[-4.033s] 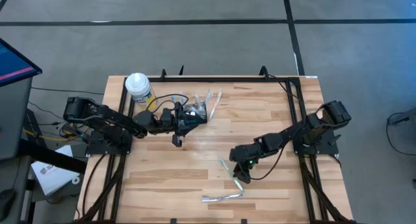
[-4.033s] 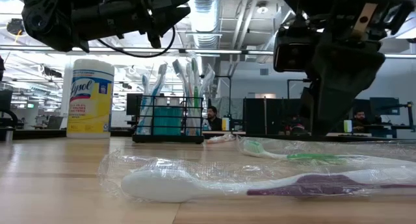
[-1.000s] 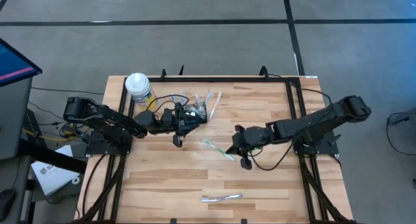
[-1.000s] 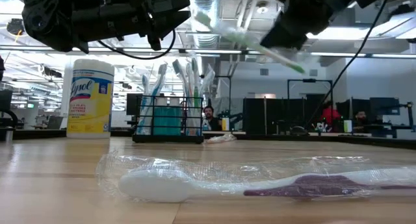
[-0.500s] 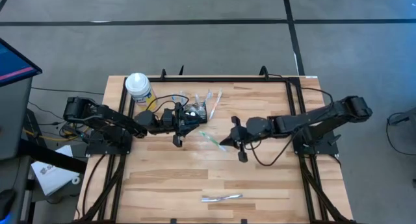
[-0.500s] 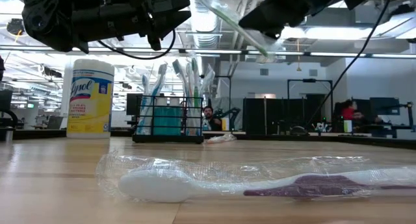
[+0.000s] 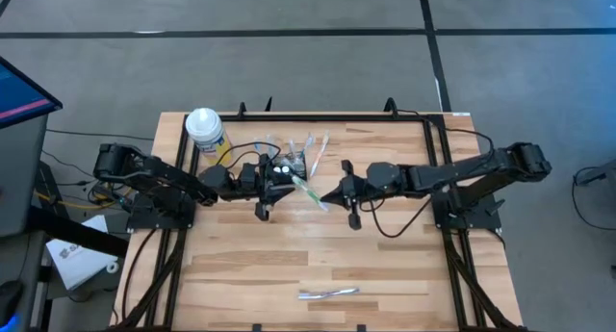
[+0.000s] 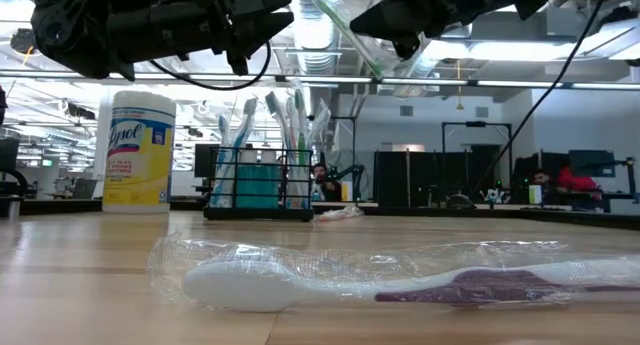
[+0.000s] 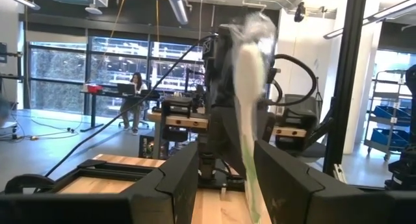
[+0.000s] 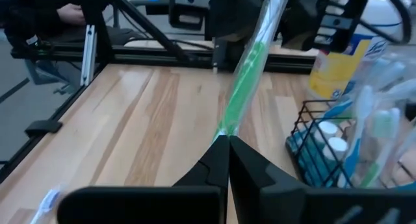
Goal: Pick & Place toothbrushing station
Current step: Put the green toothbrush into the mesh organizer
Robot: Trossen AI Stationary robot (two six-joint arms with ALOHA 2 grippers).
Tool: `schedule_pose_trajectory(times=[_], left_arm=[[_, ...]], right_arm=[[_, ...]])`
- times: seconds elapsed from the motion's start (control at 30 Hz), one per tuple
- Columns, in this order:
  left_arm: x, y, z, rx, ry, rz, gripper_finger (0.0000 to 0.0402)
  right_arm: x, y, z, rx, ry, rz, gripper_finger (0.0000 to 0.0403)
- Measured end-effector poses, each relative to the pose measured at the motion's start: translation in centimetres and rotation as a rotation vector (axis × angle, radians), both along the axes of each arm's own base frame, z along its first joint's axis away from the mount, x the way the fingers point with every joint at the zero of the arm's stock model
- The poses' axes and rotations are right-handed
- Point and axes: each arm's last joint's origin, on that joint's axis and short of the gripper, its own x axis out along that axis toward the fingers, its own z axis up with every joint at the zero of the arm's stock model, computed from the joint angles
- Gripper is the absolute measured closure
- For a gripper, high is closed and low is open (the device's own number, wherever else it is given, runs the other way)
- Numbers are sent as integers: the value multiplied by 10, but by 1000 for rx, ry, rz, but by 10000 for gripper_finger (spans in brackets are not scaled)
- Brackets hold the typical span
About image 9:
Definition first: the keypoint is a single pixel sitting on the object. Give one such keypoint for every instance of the black office desk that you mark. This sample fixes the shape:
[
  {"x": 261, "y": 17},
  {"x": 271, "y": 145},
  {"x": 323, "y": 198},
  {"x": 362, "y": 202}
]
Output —
[{"x": 104, "y": 94}]

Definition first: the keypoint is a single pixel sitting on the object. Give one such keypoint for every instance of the hanging ceiling camera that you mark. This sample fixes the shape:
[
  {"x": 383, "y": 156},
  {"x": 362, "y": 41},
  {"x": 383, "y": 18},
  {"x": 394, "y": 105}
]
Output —
[{"x": 299, "y": 11}]

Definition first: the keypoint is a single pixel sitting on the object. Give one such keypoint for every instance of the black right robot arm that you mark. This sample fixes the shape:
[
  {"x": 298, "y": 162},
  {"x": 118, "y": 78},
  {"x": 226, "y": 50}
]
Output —
[{"x": 221, "y": 87}]

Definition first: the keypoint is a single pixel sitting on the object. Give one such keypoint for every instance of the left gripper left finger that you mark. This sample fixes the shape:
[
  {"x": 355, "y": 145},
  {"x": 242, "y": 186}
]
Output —
[{"x": 178, "y": 185}]

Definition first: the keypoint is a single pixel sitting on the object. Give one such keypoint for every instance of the person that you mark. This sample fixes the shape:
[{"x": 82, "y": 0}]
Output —
[{"x": 135, "y": 97}]

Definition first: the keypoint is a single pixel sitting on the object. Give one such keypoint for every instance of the green white toothbrush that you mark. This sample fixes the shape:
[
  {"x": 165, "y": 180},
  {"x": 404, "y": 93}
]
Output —
[{"x": 248, "y": 81}]

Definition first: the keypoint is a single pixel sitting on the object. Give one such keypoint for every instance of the wooden workbench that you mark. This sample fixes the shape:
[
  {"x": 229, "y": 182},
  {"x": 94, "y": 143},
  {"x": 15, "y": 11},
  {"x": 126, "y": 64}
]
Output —
[{"x": 191, "y": 122}]

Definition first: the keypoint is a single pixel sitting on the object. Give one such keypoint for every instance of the black aluminium table frame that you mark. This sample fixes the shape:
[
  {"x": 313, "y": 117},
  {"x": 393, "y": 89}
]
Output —
[{"x": 346, "y": 87}]

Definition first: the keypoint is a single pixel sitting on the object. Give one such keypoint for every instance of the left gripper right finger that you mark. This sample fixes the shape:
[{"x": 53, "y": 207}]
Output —
[{"x": 282, "y": 185}]

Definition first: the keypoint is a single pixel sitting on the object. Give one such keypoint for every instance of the black laptop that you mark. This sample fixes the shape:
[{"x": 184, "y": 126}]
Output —
[{"x": 126, "y": 88}]

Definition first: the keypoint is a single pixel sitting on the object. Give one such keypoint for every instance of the red box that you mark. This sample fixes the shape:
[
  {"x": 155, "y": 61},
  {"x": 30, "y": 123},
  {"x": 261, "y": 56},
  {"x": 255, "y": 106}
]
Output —
[{"x": 94, "y": 87}]

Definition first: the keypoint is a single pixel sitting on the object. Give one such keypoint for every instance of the shelf cart blue bins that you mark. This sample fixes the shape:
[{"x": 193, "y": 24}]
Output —
[{"x": 390, "y": 112}]

